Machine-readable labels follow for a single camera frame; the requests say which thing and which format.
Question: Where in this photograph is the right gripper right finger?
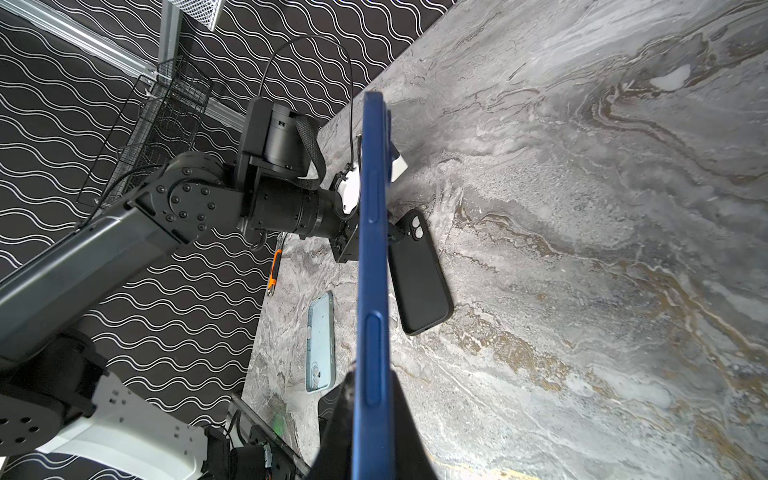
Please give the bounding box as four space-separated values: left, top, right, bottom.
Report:
391 371 438 480

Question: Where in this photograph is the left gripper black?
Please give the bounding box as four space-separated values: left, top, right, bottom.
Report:
328 215 406 265

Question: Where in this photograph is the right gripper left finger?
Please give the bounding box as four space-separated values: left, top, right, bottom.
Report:
307 370 356 480

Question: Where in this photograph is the blue phone black screen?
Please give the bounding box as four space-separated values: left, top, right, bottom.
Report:
351 91 396 479

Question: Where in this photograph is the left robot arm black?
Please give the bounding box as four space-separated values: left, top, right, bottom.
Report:
1 92 396 479

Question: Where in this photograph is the light blue phone case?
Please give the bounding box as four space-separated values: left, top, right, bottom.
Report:
305 291 336 393

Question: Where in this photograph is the orange adjustable wrench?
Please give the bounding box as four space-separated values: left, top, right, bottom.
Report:
267 233 287 297

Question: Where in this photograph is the white mesh basket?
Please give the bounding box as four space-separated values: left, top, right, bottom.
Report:
170 0 225 31

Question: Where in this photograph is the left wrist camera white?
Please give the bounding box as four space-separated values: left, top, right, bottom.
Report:
331 135 408 216

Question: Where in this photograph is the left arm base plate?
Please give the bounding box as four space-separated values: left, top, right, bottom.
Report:
201 394 310 479

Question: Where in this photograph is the black wire basket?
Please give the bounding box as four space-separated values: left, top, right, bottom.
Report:
77 55 213 209

